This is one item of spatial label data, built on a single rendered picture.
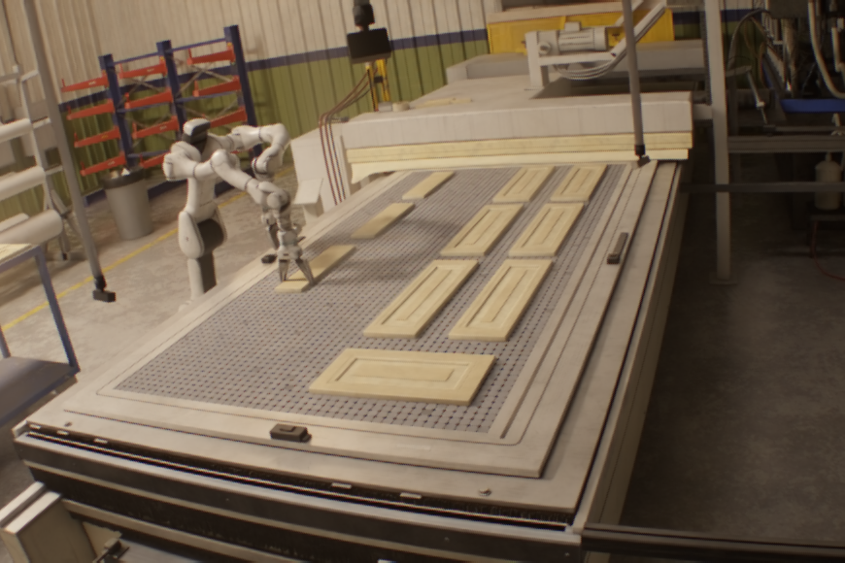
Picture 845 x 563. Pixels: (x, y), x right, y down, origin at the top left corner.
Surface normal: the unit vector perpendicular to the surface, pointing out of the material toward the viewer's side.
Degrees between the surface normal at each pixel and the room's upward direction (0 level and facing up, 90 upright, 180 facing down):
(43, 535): 90
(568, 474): 0
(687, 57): 90
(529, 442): 0
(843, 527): 0
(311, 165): 90
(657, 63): 90
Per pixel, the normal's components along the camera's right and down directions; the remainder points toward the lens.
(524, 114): -0.40, 0.39
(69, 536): 0.90, 0.01
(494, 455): -0.15, -0.92
